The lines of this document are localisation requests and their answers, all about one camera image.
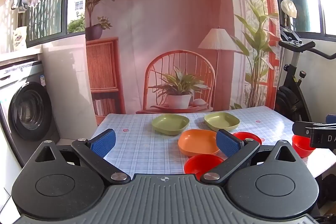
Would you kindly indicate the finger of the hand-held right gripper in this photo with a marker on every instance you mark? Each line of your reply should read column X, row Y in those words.
column 331, row 119
column 323, row 137

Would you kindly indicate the red bowl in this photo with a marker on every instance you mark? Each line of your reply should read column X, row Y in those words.
column 300, row 146
column 202, row 163
column 249, row 136

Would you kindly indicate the grey washing machine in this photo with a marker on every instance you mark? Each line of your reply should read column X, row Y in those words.
column 29, row 111

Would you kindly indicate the black exercise bike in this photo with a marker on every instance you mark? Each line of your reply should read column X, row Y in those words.
column 291, row 98

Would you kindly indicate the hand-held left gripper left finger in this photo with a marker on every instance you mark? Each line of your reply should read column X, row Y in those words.
column 103, row 142

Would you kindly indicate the blue plaid tablecloth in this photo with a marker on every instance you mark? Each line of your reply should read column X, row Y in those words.
column 141, row 142

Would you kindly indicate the orange square plate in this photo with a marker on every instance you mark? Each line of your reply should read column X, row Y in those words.
column 197, row 141

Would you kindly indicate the printed room backdrop cloth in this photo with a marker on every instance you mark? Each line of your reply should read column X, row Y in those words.
column 162, row 29

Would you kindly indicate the white cloth cap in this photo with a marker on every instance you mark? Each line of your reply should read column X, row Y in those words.
column 288, row 8

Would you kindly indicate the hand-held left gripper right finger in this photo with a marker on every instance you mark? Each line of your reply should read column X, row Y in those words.
column 229, row 142

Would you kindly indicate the green square plate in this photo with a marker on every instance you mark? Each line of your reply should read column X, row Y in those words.
column 221, row 121
column 170, row 124

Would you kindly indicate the white detergent bag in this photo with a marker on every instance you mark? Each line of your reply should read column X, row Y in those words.
column 20, row 39

